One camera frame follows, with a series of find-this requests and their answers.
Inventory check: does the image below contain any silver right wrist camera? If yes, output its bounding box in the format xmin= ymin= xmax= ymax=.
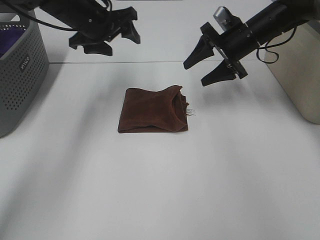
xmin=213 ymin=6 xmax=242 ymax=32

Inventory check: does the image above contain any purple cloth in basket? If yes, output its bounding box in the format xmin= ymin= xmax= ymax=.
xmin=0 ymin=27 xmax=26 ymax=57

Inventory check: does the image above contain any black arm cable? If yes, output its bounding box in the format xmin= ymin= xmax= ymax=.
xmin=256 ymin=23 xmax=298 ymax=65
xmin=7 ymin=0 xmax=113 ymax=32

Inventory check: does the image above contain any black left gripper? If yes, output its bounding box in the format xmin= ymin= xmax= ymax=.
xmin=39 ymin=0 xmax=141 ymax=56

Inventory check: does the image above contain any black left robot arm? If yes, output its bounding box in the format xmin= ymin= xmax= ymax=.
xmin=0 ymin=0 xmax=141 ymax=56

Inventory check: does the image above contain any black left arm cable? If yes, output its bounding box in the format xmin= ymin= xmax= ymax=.
xmin=7 ymin=0 xmax=113 ymax=32

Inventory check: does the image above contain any brown towel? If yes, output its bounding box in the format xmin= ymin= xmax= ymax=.
xmin=117 ymin=85 xmax=189 ymax=133

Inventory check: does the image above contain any grey perforated plastic basket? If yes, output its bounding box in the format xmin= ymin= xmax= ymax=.
xmin=0 ymin=14 xmax=49 ymax=137

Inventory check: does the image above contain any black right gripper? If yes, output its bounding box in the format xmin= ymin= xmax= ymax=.
xmin=183 ymin=22 xmax=248 ymax=87

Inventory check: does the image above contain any beige storage box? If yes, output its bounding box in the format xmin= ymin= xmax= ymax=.
xmin=264 ymin=21 xmax=320 ymax=124

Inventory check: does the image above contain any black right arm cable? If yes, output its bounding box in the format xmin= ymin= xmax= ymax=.
xmin=256 ymin=23 xmax=298 ymax=65

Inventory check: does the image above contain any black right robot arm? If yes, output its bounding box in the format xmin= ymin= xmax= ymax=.
xmin=183 ymin=0 xmax=320 ymax=86

